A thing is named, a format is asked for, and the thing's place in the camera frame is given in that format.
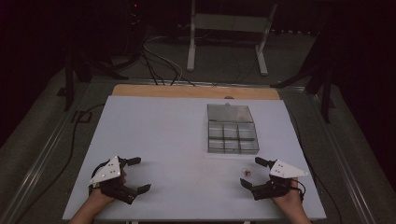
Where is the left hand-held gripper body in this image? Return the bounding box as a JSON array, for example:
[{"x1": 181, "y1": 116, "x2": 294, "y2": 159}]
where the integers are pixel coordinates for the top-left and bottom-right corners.
[{"x1": 88, "y1": 156, "x2": 139, "y2": 205}]

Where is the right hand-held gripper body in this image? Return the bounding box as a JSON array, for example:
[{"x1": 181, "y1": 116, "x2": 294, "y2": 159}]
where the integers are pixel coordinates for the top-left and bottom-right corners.
[{"x1": 250, "y1": 159, "x2": 310, "y2": 202}]

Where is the person's left hand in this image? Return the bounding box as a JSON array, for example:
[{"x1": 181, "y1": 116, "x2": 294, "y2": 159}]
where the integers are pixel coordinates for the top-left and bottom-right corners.
[{"x1": 88, "y1": 169, "x2": 129, "y2": 207}]

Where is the person's right hand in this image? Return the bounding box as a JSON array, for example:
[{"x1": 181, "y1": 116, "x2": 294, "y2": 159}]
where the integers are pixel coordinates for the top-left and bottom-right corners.
[{"x1": 271, "y1": 179, "x2": 304, "y2": 213}]

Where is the clear plastic compartment box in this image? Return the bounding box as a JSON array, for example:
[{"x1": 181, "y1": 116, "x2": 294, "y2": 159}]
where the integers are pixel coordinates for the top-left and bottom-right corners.
[{"x1": 206, "y1": 103, "x2": 261, "y2": 155}]

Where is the black tripod stand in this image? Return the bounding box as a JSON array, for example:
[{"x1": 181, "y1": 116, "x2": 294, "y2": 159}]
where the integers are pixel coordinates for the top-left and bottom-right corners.
[
  {"x1": 56, "y1": 46, "x2": 129, "y2": 112},
  {"x1": 270, "y1": 31, "x2": 337, "y2": 124}
]

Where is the white metal stand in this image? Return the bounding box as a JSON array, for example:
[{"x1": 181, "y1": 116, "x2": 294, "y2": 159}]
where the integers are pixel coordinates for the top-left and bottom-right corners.
[{"x1": 186, "y1": 0, "x2": 278, "y2": 77}]

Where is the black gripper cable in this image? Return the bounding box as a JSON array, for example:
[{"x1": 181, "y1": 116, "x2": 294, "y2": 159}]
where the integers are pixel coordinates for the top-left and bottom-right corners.
[{"x1": 290, "y1": 178, "x2": 307, "y2": 202}]

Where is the thin black floor cable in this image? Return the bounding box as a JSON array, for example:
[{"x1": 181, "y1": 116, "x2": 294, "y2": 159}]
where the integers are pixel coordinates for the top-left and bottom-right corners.
[{"x1": 288, "y1": 110, "x2": 344, "y2": 224}]

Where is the long black floor cable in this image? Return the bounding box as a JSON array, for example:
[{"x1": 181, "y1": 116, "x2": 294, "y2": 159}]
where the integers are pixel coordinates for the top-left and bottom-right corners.
[{"x1": 13, "y1": 103, "x2": 106, "y2": 224}]

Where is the metal floor rail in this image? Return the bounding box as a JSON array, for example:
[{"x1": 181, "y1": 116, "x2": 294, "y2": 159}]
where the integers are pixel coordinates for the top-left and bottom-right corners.
[
  {"x1": 0, "y1": 83, "x2": 92, "y2": 224},
  {"x1": 306, "y1": 91, "x2": 378, "y2": 224}
]

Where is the black floor cable bundle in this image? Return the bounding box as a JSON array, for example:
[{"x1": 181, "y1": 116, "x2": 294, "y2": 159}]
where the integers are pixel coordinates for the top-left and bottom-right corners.
[{"x1": 139, "y1": 46, "x2": 198, "y2": 88}]

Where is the white floor cable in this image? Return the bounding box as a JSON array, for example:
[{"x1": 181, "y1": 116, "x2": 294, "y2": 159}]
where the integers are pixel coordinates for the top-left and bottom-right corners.
[{"x1": 142, "y1": 35, "x2": 184, "y2": 86}]

